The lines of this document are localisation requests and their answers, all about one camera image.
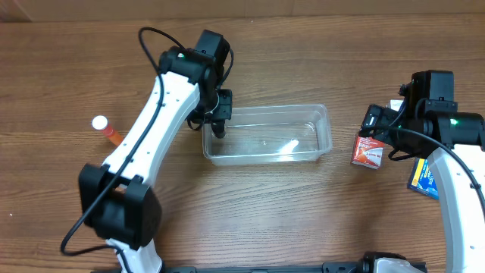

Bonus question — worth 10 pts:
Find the white blue medicine box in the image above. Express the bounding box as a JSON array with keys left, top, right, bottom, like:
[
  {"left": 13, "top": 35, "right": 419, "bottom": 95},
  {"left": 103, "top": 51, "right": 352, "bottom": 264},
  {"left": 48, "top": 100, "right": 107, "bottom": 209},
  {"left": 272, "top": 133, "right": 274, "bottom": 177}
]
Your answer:
[{"left": 388, "top": 99, "right": 403, "bottom": 111}]

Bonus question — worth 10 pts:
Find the red medicine box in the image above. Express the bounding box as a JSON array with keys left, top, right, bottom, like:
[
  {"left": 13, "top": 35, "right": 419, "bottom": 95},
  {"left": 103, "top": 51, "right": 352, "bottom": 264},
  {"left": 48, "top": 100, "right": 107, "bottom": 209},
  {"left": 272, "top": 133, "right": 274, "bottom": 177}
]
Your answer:
[{"left": 351, "top": 135, "right": 384, "bottom": 169}]

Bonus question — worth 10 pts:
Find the blue yellow VapoDrops box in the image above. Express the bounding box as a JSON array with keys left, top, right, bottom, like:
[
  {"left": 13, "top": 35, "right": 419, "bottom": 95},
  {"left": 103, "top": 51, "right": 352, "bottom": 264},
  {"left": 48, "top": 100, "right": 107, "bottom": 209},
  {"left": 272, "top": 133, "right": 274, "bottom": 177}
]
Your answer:
[{"left": 407, "top": 158, "right": 439, "bottom": 200}]

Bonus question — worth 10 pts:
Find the orange Redoxon tube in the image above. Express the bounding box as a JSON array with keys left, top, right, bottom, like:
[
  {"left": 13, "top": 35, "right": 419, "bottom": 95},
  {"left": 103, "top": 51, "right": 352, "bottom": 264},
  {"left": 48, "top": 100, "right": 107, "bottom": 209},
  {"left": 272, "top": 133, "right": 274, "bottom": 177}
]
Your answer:
[{"left": 92, "top": 115, "right": 124, "bottom": 146}]

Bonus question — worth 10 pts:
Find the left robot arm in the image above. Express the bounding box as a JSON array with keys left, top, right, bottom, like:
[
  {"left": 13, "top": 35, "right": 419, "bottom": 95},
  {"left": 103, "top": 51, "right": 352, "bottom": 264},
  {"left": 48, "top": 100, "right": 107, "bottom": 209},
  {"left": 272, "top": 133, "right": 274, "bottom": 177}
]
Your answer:
[{"left": 61, "top": 30, "right": 233, "bottom": 272}]

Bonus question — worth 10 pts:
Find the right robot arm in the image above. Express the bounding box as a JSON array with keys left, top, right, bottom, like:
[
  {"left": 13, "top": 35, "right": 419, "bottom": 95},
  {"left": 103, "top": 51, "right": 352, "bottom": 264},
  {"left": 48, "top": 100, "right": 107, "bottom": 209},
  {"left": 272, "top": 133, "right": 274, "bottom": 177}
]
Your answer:
[{"left": 358, "top": 70, "right": 484, "bottom": 272}]

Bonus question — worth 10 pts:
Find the clear plastic container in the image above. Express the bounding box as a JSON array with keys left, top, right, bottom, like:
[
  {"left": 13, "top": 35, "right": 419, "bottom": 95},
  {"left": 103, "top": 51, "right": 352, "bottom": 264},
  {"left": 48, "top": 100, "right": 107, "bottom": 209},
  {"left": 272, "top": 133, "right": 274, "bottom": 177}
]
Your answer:
[{"left": 202, "top": 104, "right": 333, "bottom": 166}]

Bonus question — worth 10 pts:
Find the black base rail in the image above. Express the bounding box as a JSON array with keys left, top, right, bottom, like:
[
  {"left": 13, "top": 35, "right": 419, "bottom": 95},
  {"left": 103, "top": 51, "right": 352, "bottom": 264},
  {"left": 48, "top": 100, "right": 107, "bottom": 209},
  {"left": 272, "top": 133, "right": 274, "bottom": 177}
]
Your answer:
[{"left": 90, "top": 260, "right": 429, "bottom": 273}]

